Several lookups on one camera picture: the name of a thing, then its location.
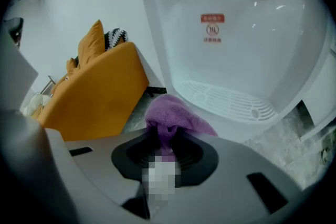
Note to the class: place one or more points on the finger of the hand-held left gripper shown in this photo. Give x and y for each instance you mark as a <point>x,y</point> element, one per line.
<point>15,73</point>

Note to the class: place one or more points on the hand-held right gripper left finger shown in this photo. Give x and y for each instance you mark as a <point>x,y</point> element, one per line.
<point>99,162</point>

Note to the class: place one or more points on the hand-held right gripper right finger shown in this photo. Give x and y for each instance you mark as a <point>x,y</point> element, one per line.
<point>231,191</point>

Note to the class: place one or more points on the purple fluffy cloth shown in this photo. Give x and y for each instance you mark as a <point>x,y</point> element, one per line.
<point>173,112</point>

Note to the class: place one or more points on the small orange cushion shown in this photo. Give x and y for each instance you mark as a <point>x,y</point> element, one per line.
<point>72,65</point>

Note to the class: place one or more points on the orange sofa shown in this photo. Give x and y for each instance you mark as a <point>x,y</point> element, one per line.
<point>92,102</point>

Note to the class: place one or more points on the large orange back cushion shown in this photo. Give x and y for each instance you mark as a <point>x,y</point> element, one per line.
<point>92,44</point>

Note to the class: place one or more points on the black white patterned blanket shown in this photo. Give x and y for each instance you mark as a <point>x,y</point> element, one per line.
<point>115,36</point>

